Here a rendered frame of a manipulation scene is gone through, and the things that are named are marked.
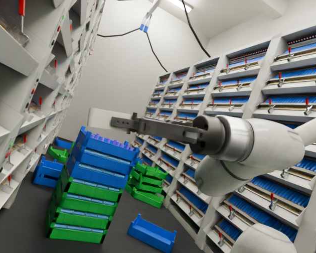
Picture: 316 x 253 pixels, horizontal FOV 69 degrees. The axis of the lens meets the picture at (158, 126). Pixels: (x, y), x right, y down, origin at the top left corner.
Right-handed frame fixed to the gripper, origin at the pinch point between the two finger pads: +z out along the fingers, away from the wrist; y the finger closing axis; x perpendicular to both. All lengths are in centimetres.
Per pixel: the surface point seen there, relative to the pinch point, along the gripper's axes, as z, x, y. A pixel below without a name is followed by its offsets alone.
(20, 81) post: 20.1, 4.8, 30.4
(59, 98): 21, 3, 170
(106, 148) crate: -12, -19, 81
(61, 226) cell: 4, -61, 81
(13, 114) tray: 20.5, -4.1, 30.0
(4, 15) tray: 25.6, 19.9, 30.1
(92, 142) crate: -4, -16, 80
